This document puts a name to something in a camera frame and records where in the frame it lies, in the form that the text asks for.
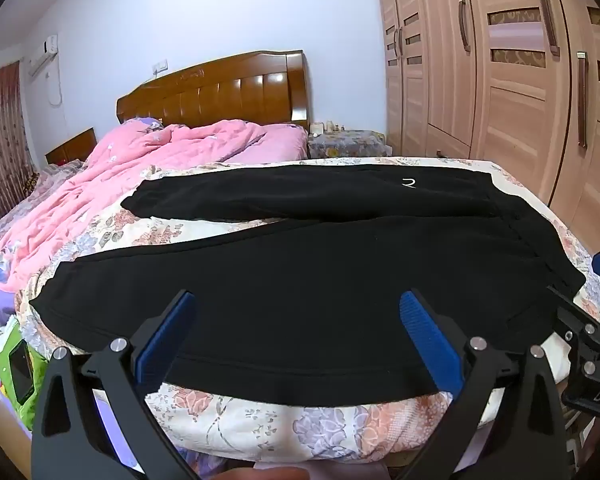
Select black smartphone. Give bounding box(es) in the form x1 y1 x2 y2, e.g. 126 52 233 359
7 342 35 405

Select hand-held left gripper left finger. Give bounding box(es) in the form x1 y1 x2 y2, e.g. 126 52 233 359
30 289 198 480

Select nightstand with floral cover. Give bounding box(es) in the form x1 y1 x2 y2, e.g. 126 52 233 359
307 129 387 162

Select white air conditioner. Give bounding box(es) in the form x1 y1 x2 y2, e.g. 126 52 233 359
27 34 61 79

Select wooden bed headboard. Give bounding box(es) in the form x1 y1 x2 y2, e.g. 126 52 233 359
116 50 311 133

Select pink quilt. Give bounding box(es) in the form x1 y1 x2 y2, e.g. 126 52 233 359
0 119 308 293

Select patterned red curtain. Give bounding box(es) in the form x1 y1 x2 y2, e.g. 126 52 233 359
0 60 37 233

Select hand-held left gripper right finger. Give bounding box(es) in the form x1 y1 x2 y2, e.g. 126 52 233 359
395 287 581 480

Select light wooden wardrobe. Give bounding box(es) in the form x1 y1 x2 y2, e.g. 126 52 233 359
372 0 600 291

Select small wooden headboard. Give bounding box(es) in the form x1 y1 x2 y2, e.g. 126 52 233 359
45 127 99 167

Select black pants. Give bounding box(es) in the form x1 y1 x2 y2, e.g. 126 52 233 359
29 162 588 408

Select floral cream blanket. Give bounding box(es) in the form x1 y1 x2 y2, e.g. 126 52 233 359
15 155 600 476

